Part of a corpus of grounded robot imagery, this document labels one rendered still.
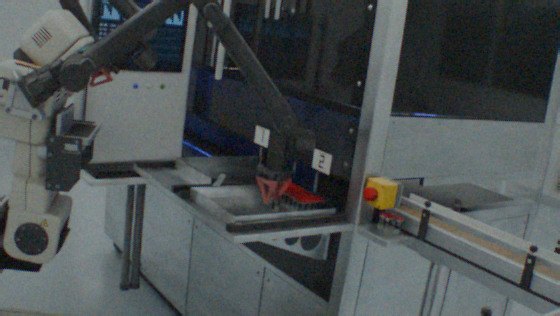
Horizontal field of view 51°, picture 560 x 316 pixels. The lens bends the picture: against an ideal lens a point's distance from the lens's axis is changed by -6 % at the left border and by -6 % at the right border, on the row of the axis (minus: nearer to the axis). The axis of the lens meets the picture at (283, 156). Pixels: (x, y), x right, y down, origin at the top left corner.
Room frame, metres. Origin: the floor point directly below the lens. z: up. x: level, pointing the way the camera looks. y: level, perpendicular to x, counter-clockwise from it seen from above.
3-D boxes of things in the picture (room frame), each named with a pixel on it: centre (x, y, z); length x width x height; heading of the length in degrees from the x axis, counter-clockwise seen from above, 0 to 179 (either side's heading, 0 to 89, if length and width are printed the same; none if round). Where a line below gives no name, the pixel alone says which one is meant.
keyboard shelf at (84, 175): (2.27, 0.57, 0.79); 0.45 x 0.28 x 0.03; 130
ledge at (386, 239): (1.70, -0.33, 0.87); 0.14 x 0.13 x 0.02; 127
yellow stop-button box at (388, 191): (1.69, -0.29, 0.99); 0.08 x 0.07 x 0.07; 127
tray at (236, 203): (1.75, 0.04, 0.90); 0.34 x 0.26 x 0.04; 126
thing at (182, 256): (2.84, -0.02, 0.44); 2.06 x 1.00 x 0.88; 37
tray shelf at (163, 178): (1.91, 0.11, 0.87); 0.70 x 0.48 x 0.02; 37
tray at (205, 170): (2.09, 0.16, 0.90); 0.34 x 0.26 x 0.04; 127
